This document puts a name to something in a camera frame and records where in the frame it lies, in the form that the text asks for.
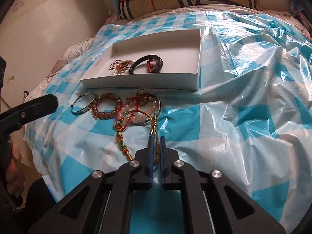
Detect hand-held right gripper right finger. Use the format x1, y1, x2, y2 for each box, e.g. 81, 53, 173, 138
161, 137, 286, 234

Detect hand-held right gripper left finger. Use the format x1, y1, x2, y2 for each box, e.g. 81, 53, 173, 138
28, 136, 154, 234

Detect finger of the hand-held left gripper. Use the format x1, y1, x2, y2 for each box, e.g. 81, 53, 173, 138
0, 94, 58, 134

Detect multicolour braided cord bracelet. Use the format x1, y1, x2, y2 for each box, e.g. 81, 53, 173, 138
113, 110, 167, 162

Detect white bead bracelet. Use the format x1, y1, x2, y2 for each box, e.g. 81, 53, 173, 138
112, 59, 134, 76

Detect black woven bracelet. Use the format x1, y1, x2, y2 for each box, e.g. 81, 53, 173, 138
129, 56, 163, 74

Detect white cardboard box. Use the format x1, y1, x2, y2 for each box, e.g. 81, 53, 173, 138
80, 29, 202, 92

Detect person's left hand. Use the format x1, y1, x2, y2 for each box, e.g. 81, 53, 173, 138
5, 141, 25, 197

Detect engraved silver bangle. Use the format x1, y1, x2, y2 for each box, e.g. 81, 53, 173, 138
71, 92, 96, 115

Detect person's dark trousers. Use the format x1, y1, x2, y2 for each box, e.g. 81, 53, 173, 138
15, 177, 66, 234

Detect blue checked plastic sheet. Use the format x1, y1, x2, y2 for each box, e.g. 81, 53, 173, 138
23, 6, 312, 234

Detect pile of clothes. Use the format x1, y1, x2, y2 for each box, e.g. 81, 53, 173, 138
290, 2, 312, 31

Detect pale pink bead bracelet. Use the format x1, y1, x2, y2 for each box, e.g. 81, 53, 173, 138
119, 96, 160, 125

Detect red knotted cord bracelet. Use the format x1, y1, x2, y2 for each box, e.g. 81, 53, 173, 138
117, 90, 153, 120

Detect brown bead bracelet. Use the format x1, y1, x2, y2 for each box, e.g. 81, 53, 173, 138
91, 93, 122, 120

